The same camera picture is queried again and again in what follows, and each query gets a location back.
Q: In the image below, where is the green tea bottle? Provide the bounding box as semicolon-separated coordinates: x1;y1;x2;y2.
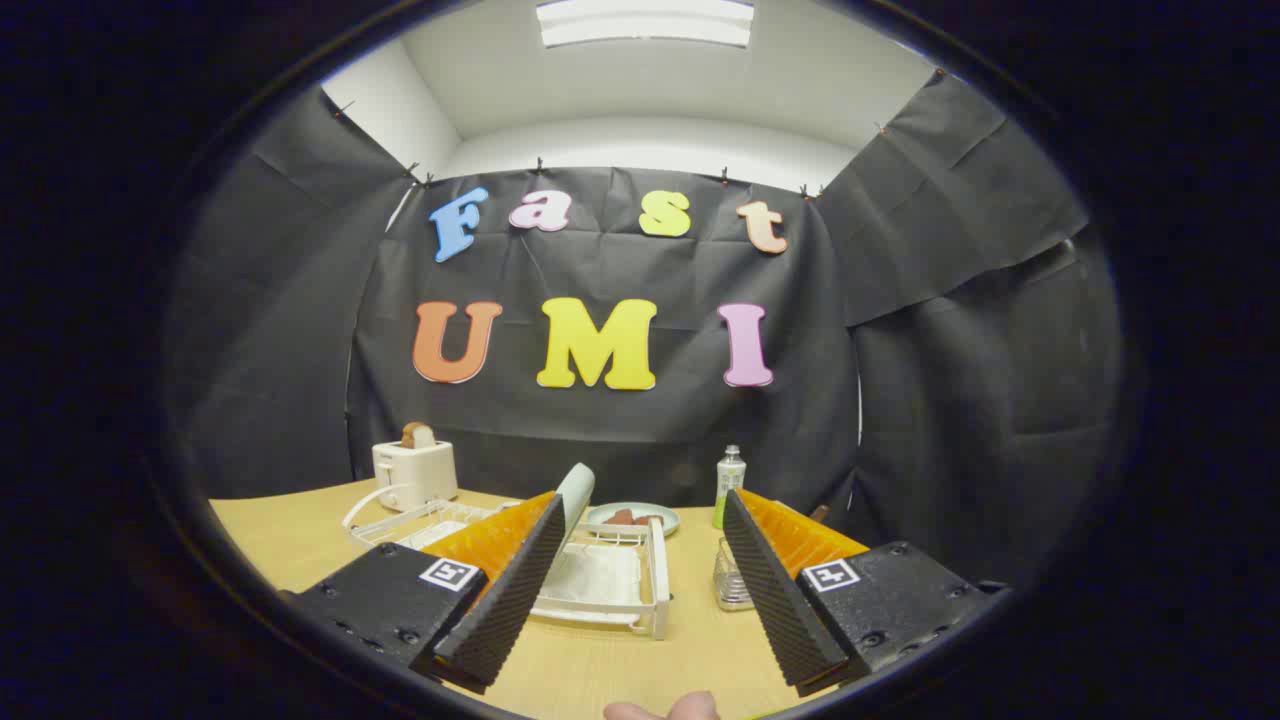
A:
713;445;747;530

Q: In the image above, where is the white toaster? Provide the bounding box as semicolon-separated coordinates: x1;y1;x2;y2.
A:
372;440;459;513

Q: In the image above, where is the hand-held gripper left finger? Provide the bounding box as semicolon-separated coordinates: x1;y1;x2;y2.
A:
283;490;568;696

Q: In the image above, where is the ceiling light panel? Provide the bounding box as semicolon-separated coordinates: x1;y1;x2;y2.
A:
536;0;755;49

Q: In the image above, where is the pale green plate with meat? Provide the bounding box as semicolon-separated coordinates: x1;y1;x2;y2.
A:
585;502;681;539

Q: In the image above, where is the black backdrop cloth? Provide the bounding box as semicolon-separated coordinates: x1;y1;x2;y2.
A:
165;70;1126;591

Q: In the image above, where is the white wire dish rack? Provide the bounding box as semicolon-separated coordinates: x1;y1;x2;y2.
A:
342;484;673;641

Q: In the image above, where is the small wire basket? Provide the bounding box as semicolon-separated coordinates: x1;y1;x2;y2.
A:
713;537;757;612

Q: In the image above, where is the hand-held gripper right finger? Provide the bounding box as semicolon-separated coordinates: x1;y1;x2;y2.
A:
722;488;1011;698

